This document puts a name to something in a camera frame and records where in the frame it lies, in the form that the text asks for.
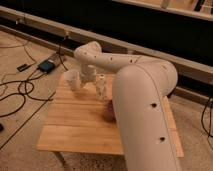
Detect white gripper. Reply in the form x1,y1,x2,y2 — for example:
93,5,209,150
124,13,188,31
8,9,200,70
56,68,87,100
63,65,96,91

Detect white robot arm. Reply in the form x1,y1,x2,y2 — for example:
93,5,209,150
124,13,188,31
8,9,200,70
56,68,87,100
70,41,182,171

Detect clear plastic bottle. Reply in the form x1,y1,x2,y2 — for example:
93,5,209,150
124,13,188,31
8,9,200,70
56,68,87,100
96,74,107,101

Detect black power adapter box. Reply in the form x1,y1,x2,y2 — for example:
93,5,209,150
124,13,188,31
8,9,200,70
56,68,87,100
38,60,55,73

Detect dark purple bowl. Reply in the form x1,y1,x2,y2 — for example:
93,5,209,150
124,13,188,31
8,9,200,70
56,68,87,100
103,100,116,122

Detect wooden table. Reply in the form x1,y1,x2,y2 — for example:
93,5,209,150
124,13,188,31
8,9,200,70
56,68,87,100
37,75,184,163

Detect small black device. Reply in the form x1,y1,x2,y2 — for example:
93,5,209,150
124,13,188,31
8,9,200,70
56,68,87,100
17,64,30,72

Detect black floor cable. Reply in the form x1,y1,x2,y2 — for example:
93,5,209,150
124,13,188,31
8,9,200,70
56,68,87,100
0,36,69,151

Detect black cable right side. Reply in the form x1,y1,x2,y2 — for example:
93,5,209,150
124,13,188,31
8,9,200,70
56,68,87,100
200,95,213,139

